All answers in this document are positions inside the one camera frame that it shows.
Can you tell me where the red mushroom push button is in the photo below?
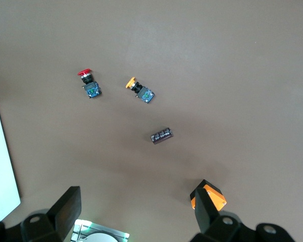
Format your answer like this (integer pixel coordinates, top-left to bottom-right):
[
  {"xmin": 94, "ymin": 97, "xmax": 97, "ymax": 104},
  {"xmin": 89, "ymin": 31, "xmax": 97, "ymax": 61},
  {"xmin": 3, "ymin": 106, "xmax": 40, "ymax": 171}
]
[{"xmin": 77, "ymin": 69, "xmax": 103, "ymax": 99}]

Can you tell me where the orange box with black base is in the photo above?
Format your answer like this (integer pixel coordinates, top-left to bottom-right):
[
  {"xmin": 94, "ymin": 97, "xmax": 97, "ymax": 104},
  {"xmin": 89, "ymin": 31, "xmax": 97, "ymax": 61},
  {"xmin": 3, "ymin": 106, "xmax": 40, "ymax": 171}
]
[{"xmin": 189, "ymin": 179, "xmax": 227, "ymax": 212}]

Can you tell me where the white drawer cabinet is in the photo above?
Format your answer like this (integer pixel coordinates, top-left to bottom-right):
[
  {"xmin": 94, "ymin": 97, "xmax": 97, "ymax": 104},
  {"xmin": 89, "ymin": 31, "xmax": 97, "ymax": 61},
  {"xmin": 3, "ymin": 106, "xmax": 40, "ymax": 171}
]
[{"xmin": 0, "ymin": 103, "xmax": 21, "ymax": 222}]

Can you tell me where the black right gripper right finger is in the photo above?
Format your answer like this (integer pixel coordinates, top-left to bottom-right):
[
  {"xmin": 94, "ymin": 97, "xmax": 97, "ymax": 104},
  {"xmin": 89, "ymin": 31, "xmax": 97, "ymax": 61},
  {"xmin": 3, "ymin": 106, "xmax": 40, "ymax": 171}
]
[{"xmin": 190, "ymin": 188, "xmax": 297, "ymax": 242}]

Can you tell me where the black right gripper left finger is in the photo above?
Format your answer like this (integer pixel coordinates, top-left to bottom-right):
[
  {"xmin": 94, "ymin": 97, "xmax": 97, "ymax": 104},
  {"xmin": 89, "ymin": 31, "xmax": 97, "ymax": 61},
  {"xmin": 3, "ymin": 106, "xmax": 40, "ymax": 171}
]
[{"xmin": 0, "ymin": 186, "xmax": 82, "ymax": 242}]

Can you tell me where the yellow mushroom push button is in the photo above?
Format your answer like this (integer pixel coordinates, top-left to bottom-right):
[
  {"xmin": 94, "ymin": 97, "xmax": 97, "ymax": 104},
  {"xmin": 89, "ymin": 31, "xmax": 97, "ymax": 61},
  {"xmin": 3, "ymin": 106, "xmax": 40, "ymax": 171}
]
[{"xmin": 125, "ymin": 77, "xmax": 155, "ymax": 105}]

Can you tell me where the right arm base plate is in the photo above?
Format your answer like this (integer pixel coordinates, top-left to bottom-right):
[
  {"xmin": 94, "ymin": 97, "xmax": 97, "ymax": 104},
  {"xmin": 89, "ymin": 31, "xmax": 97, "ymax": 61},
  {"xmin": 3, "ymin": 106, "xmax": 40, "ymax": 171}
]
[{"xmin": 71, "ymin": 218, "xmax": 130, "ymax": 242}]

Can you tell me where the black cylindrical capacitor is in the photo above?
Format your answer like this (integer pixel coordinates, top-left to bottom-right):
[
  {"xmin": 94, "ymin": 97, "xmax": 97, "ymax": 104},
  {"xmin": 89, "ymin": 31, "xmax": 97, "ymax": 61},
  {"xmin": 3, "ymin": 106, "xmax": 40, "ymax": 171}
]
[{"xmin": 150, "ymin": 127, "xmax": 174, "ymax": 145}]

